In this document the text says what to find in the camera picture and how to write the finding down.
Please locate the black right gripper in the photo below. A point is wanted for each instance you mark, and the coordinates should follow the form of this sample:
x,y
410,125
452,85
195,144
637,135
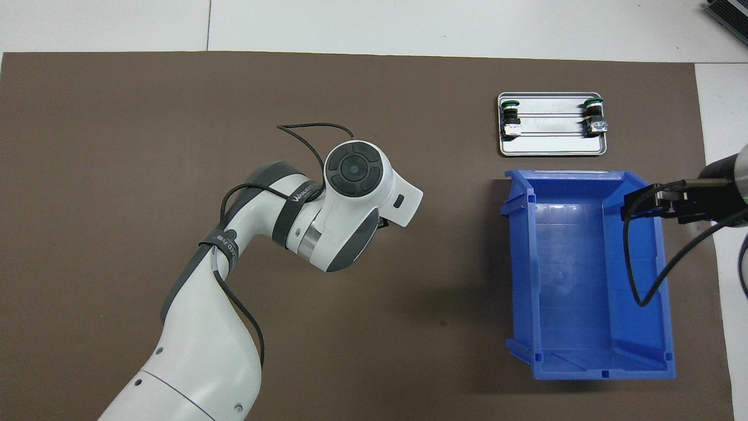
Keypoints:
x,y
719,187

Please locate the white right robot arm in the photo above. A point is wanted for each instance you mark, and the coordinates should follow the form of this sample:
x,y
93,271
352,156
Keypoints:
x,y
743,175

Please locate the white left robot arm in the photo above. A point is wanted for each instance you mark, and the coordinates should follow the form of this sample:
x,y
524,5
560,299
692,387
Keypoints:
x,y
193,327

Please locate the brown table mat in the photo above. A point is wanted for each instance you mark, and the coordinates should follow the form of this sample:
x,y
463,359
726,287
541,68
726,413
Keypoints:
x,y
380,321

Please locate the silver metal tray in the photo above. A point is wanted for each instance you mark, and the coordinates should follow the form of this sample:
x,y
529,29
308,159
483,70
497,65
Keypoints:
x,y
552,143

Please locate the blue plastic storage bin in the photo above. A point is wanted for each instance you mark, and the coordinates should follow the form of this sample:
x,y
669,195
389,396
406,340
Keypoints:
x,y
584,327

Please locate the grey finned device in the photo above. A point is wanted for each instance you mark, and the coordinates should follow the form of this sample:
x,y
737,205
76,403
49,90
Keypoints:
x,y
730,14

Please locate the green push button switch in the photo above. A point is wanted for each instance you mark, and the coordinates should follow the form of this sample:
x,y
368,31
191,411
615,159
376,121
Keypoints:
x,y
596,124
512,126

